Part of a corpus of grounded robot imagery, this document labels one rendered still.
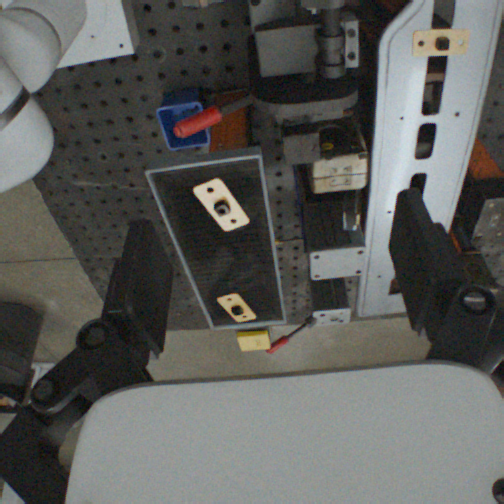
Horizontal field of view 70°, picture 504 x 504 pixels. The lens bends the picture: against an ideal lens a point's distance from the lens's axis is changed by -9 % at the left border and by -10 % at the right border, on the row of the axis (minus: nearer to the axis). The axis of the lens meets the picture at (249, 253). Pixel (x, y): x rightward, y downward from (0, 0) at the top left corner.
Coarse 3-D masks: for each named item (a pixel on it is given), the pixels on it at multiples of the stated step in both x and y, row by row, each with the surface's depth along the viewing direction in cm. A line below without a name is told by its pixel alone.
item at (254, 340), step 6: (264, 330) 77; (240, 336) 76; (246, 336) 76; (252, 336) 76; (258, 336) 76; (264, 336) 76; (240, 342) 78; (246, 342) 78; (252, 342) 78; (258, 342) 78; (264, 342) 78; (246, 348) 80; (252, 348) 80; (258, 348) 80; (264, 348) 80
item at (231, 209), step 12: (216, 180) 47; (204, 192) 48; (216, 192) 49; (228, 192) 49; (204, 204) 50; (216, 204) 50; (228, 204) 50; (216, 216) 52; (228, 216) 52; (240, 216) 52; (228, 228) 53
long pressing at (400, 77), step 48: (432, 0) 45; (480, 0) 44; (384, 48) 50; (480, 48) 49; (384, 96) 55; (480, 96) 55; (384, 144) 62; (384, 192) 70; (432, 192) 70; (384, 240) 80; (384, 288) 92
